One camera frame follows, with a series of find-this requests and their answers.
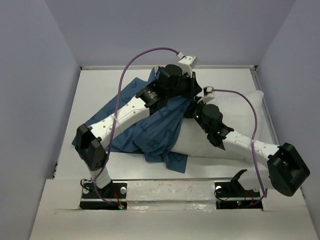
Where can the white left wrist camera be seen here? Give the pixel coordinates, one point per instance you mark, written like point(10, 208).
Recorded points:
point(188, 61)

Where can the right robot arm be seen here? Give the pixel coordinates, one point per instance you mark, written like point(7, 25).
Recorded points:
point(278, 167)

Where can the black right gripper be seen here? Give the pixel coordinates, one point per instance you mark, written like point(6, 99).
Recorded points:
point(194, 104)

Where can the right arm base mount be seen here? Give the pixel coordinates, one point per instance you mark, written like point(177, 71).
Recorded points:
point(230, 195)

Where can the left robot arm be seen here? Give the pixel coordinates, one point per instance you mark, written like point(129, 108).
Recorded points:
point(174, 80)

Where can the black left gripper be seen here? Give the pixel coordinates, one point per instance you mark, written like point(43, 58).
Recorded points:
point(194, 87)

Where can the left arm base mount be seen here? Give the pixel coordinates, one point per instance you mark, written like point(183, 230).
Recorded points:
point(113, 197)

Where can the aluminium back table rail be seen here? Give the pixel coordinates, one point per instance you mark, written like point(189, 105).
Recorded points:
point(146, 67)

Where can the blue letter-print pillowcase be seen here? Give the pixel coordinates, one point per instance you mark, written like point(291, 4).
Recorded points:
point(155, 135)

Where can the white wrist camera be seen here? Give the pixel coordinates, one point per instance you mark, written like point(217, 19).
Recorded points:
point(188, 61)
point(208, 95)

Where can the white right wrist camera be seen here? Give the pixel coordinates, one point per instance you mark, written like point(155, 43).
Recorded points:
point(208, 95)

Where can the white pillow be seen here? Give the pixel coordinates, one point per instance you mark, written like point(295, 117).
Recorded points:
point(237, 114)

